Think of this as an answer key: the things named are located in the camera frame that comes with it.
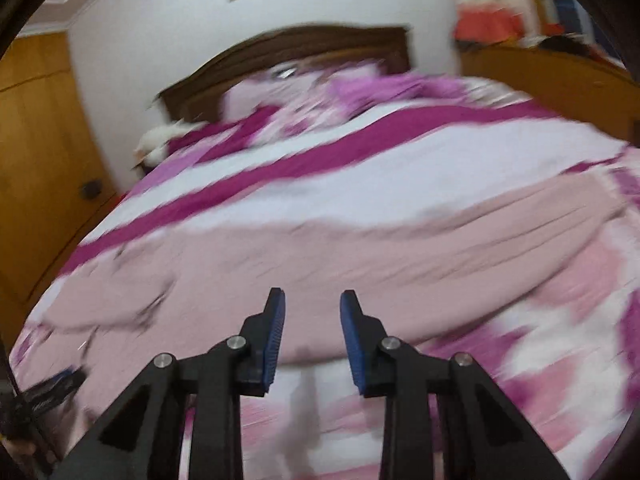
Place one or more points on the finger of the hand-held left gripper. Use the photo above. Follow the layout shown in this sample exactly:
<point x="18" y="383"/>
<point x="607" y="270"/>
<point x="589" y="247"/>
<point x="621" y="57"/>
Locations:
<point x="60" y="387"/>

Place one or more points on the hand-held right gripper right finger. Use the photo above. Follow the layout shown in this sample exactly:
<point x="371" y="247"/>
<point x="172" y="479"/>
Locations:
<point x="350" y="330"/>

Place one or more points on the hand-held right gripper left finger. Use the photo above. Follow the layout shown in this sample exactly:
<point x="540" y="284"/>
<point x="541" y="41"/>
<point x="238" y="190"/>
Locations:
<point x="274" y="330"/>

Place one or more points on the pink knit sweater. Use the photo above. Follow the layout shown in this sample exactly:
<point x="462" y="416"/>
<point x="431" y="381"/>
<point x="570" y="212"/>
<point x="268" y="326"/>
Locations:
<point x="325" y="260"/>

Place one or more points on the dark clothes pile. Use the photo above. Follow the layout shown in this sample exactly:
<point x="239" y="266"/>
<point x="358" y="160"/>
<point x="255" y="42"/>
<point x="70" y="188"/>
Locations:
<point x="565" y="44"/>

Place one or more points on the floral pink duvet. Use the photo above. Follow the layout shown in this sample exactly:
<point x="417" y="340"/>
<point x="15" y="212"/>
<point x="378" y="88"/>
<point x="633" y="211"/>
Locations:
<point x="400" y="170"/>

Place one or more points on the black wardrobe knob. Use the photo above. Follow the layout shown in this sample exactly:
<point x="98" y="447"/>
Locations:
<point x="91" y="189"/>

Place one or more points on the white plush toy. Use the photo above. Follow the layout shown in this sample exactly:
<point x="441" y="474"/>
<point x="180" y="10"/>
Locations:
<point x="160" y="140"/>

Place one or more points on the pink pillow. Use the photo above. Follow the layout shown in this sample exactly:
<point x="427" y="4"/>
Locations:
<point x="250" y="97"/>

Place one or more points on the dark wooden headboard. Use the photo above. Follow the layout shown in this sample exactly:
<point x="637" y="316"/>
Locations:
<point x="310" y="42"/>

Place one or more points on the wooden cabinet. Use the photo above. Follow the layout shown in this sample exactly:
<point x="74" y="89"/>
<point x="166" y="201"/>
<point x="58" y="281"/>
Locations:
<point x="525" y="70"/>

